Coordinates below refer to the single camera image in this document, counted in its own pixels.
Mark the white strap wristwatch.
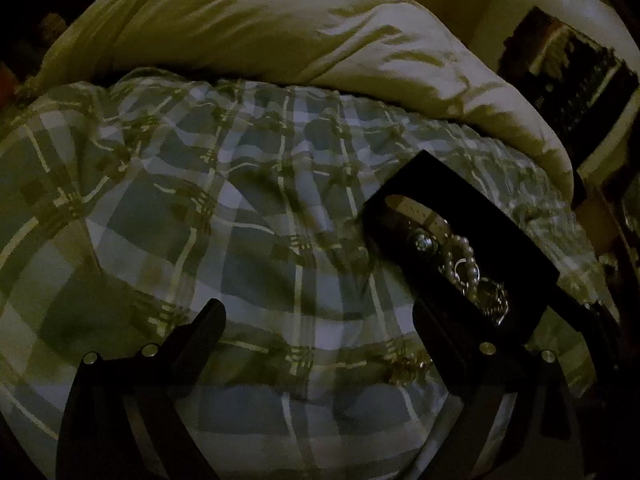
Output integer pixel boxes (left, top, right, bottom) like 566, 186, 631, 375
384, 194, 453, 261

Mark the green plaid blanket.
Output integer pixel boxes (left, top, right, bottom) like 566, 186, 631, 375
0, 67, 618, 480

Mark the black jewelry box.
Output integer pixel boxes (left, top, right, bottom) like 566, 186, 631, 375
360, 150, 562, 347

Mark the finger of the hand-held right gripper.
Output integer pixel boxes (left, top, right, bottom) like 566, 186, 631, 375
550, 275, 623, 346

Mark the thin gold chain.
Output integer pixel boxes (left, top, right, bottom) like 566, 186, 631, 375
382, 349, 437, 383

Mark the dark wall picture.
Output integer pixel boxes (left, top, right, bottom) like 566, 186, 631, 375
500, 6, 640, 172

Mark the cream duvet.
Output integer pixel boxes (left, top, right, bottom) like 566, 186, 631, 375
35, 0, 575, 201

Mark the white pearl necklace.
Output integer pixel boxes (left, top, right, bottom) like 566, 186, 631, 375
442, 236, 483, 303

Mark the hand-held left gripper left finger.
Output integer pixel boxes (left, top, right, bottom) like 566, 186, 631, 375
55, 298, 227, 480

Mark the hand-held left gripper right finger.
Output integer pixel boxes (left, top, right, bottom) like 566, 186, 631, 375
412, 300, 586, 480

